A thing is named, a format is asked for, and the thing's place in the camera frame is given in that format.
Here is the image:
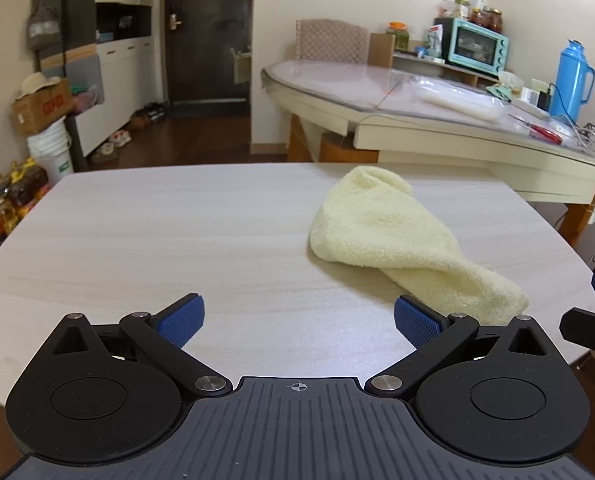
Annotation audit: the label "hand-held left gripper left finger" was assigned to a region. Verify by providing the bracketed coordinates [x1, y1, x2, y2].
[48, 293, 232, 399]

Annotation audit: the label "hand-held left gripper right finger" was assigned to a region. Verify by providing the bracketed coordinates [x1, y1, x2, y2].
[365, 294, 553, 401]

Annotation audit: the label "pale yellow towel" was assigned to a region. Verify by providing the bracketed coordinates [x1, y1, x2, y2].
[308, 164, 530, 327]

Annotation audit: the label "cream glass-topped dining table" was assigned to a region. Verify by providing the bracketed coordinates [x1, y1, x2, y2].
[260, 60, 595, 248]

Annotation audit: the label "blue thermos flask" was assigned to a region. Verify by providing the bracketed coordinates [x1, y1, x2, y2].
[549, 39, 595, 122]

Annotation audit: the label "row of shoes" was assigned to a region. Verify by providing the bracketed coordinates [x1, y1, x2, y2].
[92, 102, 168, 163]

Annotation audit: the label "group of cooking oil bottles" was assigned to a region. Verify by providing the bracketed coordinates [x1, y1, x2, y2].
[0, 157, 49, 241]

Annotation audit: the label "white plastic bucket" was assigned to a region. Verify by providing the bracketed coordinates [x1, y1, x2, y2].
[26, 119, 75, 186]

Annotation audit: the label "clear plastic bag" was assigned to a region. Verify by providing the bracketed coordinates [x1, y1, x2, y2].
[407, 76, 511, 122]

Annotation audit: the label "red-printed cardboard box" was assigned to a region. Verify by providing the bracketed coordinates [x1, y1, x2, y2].
[12, 78, 76, 137]

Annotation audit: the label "white storage cabinet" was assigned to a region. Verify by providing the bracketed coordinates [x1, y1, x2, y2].
[64, 2, 154, 158]

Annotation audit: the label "wooden shelf riser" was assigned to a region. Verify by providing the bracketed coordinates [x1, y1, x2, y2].
[392, 51, 501, 87]

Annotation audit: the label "teal toaster oven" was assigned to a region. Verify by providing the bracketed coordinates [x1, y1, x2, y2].
[442, 17, 509, 73]

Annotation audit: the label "plain brown cardboard box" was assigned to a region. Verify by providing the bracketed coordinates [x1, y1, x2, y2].
[369, 32, 396, 68]

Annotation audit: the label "straw hat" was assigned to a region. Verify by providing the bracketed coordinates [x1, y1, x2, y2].
[18, 72, 61, 99]

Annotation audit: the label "white printed pouch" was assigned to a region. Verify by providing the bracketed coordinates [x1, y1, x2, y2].
[426, 26, 445, 58]

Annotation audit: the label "dark wooden door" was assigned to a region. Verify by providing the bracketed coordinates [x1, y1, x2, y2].
[165, 0, 255, 118]

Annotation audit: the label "orange-lidded jar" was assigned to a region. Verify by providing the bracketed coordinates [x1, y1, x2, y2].
[388, 21, 409, 52]

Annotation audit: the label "checkered fabric chair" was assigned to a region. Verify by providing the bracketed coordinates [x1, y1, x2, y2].
[296, 18, 371, 64]

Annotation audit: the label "cluster of food jars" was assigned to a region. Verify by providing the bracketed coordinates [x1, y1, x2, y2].
[437, 0, 504, 33]

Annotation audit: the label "red-handled scissors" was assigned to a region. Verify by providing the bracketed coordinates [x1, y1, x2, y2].
[508, 114, 563, 143]

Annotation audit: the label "white wall-mounted box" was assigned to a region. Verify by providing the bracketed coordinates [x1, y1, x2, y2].
[234, 47, 252, 84]

